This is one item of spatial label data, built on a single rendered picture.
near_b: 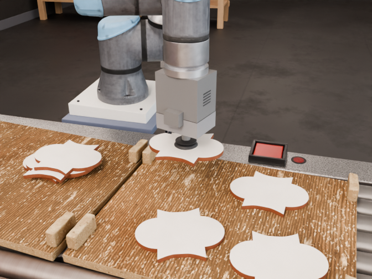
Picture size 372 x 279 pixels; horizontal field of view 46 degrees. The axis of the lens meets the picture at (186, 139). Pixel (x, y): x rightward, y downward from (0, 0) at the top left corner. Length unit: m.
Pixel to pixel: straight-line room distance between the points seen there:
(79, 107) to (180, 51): 0.63
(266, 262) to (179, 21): 0.37
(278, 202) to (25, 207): 0.43
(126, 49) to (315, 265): 0.78
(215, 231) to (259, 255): 0.08
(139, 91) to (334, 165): 0.58
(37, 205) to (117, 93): 0.53
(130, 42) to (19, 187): 0.53
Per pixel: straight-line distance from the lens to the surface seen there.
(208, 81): 0.72
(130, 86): 1.24
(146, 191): 0.79
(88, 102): 1.28
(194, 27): 0.68
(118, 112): 1.22
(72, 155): 0.88
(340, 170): 0.95
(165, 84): 0.73
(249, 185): 0.80
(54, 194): 0.82
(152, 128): 1.18
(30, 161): 0.90
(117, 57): 1.21
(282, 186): 0.81
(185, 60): 0.69
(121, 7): 0.78
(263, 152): 0.95
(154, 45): 1.20
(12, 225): 0.77
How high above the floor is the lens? 1.38
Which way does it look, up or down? 27 degrees down
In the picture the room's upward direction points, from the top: straight up
